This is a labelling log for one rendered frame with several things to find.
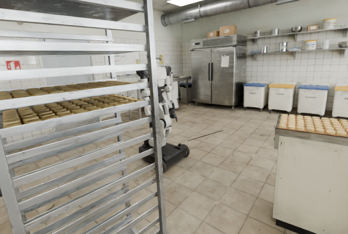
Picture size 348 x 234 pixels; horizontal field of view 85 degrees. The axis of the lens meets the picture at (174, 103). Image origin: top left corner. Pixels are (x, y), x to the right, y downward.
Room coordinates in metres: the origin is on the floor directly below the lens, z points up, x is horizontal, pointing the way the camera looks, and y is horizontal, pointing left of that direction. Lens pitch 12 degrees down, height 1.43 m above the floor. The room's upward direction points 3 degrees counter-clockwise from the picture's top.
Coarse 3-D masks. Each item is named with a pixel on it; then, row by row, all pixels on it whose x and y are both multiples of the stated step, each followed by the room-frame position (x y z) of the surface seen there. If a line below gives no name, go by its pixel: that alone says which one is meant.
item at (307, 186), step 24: (288, 144) 1.32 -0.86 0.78; (312, 144) 1.24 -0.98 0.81; (336, 144) 1.17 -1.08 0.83; (288, 168) 1.32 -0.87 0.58; (312, 168) 1.23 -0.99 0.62; (336, 168) 1.16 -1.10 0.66; (288, 192) 1.31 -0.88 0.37; (312, 192) 1.22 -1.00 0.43; (336, 192) 1.15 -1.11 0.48; (288, 216) 1.30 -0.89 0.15; (312, 216) 1.21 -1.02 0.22; (336, 216) 1.14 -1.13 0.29
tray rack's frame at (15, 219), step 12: (0, 144) 0.54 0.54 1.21; (0, 156) 0.54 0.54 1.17; (0, 168) 0.53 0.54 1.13; (0, 180) 0.53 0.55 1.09; (12, 192) 0.54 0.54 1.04; (12, 204) 0.53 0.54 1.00; (12, 216) 0.53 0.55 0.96; (24, 216) 0.87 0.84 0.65; (12, 228) 0.53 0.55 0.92; (24, 228) 0.56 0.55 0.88; (132, 228) 1.25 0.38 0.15
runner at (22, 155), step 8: (136, 120) 0.89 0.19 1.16; (144, 120) 0.92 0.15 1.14; (112, 128) 0.81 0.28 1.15; (120, 128) 0.83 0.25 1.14; (80, 136) 0.72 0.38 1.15; (88, 136) 0.74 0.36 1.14; (96, 136) 0.76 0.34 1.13; (48, 144) 0.64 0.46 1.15; (56, 144) 0.66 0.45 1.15; (64, 144) 0.68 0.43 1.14; (72, 144) 0.70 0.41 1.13; (24, 152) 0.60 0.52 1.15; (32, 152) 0.61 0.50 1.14; (40, 152) 0.63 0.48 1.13; (8, 160) 0.57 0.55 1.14; (16, 160) 0.58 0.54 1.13
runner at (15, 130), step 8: (128, 104) 0.87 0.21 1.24; (136, 104) 0.90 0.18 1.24; (144, 104) 0.93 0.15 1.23; (88, 112) 0.75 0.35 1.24; (96, 112) 0.77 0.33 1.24; (104, 112) 0.79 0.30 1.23; (112, 112) 0.81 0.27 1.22; (48, 120) 0.65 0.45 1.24; (56, 120) 0.67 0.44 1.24; (64, 120) 0.69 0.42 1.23; (72, 120) 0.71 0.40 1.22; (80, 120) 0.72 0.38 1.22; (8, 128) 0.58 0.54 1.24; (16, 128) 0.59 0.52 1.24; (24, 128) 0.61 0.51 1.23; (32, 128) 0.62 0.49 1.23; (40, 128) 0.64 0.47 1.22; (8, 136) 0.58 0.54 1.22
